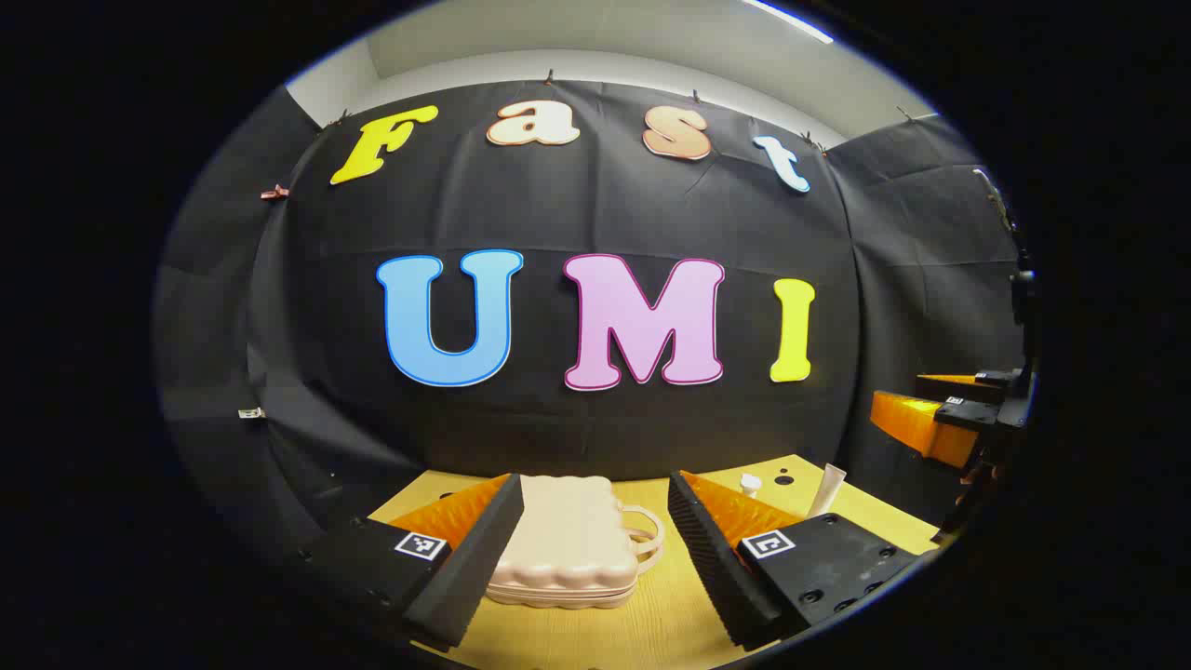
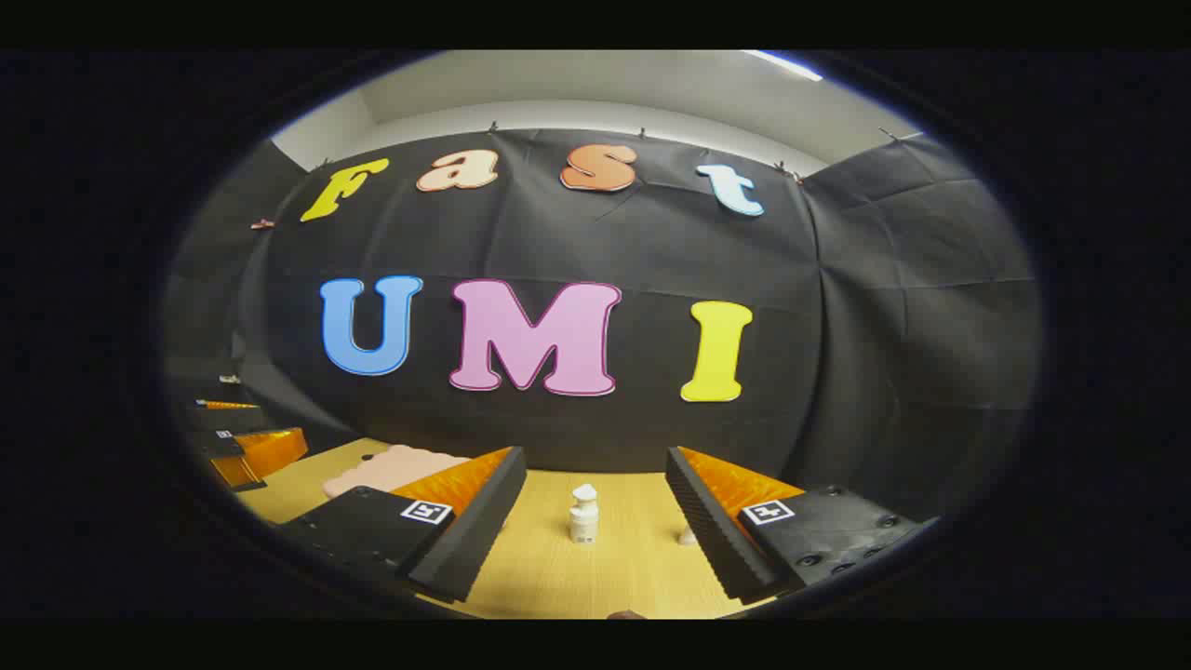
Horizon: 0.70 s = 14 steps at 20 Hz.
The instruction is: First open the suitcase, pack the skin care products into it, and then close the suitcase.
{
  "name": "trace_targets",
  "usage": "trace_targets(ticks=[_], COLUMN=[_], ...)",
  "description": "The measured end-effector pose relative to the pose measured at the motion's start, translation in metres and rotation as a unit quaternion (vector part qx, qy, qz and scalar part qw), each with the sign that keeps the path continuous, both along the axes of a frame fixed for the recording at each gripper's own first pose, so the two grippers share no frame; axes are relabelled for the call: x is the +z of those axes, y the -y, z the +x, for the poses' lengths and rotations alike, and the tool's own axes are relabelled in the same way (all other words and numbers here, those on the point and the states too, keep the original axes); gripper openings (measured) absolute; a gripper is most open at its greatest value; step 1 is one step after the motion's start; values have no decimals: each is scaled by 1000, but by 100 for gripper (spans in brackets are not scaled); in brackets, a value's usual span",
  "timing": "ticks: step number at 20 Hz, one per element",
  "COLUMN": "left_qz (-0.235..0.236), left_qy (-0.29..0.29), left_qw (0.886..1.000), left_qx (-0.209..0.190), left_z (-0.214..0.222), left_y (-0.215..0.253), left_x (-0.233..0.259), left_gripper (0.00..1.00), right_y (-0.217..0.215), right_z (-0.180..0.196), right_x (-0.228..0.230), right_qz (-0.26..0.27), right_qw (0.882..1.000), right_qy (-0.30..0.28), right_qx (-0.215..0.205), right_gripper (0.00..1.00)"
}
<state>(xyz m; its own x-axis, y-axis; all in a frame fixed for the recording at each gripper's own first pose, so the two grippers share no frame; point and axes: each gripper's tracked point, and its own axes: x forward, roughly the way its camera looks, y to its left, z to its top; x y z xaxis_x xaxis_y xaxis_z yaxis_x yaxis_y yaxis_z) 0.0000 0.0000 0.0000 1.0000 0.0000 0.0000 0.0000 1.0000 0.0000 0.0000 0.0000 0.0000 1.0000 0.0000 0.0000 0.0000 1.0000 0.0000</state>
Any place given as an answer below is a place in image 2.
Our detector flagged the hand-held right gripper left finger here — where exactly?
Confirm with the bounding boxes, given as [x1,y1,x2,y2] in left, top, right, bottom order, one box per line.
[277,446,529,604]

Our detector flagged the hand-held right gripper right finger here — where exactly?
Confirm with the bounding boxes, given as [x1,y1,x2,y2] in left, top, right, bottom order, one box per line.
[664,446,939,605]

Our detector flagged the pink suitcase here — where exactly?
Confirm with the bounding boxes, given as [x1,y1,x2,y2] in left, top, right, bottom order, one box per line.
[322,444,474,501]

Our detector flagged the small white pump bottle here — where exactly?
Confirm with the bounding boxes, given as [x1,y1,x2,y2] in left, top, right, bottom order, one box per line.
[568,483,599,544]

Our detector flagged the black backdrop cloth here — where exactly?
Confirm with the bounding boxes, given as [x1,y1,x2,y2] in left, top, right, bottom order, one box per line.
[163,126,1043,522]

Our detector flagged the ceiling light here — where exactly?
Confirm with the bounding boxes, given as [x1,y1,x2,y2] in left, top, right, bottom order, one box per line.
[744,50,824,83]

